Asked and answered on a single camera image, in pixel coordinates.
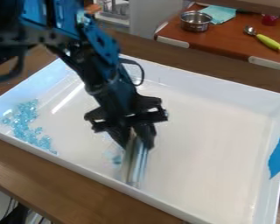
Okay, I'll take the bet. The teal cloth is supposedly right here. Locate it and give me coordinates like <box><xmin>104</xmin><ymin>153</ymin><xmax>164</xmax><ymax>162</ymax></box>
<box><xmin>198</xmin><ymin>4</ymin><xmax>239</xmax><ymax>25</ymax></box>

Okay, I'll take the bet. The silver pot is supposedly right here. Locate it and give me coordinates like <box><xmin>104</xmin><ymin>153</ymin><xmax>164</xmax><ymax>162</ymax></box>
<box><xmin>178</xmin><ymin>10</ymin><xmax>214</xmax><ymax>33</ymax></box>

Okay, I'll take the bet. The pile of blue bits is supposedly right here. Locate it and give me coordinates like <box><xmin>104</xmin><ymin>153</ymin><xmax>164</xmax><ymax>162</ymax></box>
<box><xmin>0</xmin><ymin>98</ymin><xmax>59</xmax><ymax>156</ymax></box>

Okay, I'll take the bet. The red toy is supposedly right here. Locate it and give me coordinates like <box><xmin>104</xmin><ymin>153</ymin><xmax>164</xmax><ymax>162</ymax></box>
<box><xmin>260</xmin><ymin>13</ymin><xmax>280</xmax><ymax>27</ymax></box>

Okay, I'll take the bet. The white tray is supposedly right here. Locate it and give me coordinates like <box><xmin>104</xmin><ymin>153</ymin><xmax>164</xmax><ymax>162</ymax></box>
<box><xmin>0</xmin><ymin>53</ymin><xmax>280</xmax><ymax>224</ymax></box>

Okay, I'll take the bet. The spoon with yellow-green handle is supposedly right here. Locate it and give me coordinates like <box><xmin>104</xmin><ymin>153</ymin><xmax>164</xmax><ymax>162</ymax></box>
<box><xmin>242</xmin><ymin>25</ymin><xmax>280</xmax><ymax>51</ymax></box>

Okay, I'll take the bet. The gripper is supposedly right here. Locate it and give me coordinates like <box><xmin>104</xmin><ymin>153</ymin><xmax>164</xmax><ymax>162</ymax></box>
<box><xmin>82</xmin><ymin>76</ymin><xmax>171</xmax><ymax>151</ymax></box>

